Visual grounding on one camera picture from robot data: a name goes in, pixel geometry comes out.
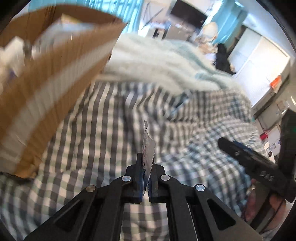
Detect brown cardboard box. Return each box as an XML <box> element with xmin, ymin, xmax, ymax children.
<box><xmin>1</xmin><ymin>4</ymin><xmax>125</xmax><ymax>179</ymax></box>

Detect pale green knit blanket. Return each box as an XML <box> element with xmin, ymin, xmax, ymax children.
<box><xmin>102</xmin><ymin>33</ymin><xmax>243</xmax><ymax>95</ymax></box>

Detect blue curtain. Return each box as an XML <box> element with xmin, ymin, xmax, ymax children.
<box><xmin>29</xmin><ymin>0</ymin><xmax>144</xmax><ymax>31</ymax></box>

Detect black clothing pile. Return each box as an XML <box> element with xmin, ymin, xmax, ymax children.
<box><xmin>215</xmin><ymin>43</ymin><xmax>236</xmax><ymax>75</ymax></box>

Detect silver serrated sachet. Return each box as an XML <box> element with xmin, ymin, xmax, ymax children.
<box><xmin>142</xmin><ymin>120</ymin><xmax>156</xmax><ymax>195</ymax></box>

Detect checkered bed sheet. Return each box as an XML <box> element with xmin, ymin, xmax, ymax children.
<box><xmin>1</xmin><ymin>82</ymin><xmax>266</xmax><ymax>240</ymax></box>

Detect white cabinet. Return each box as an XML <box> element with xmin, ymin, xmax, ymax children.
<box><xmin>228</xmin><ymin>28</ymin><xmax>290</xmax><ymax>106</ymax></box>

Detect right hand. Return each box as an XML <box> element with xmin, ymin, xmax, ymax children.
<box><xmin>242</xmin><ymin>179</ymin><xmax>293</xmax><ymax>234</ymax></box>

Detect black television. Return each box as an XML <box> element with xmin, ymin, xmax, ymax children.
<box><xmin>170</xmin><ymin>0</ymin><xmax>207</xmax><ymax>29</ymax></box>

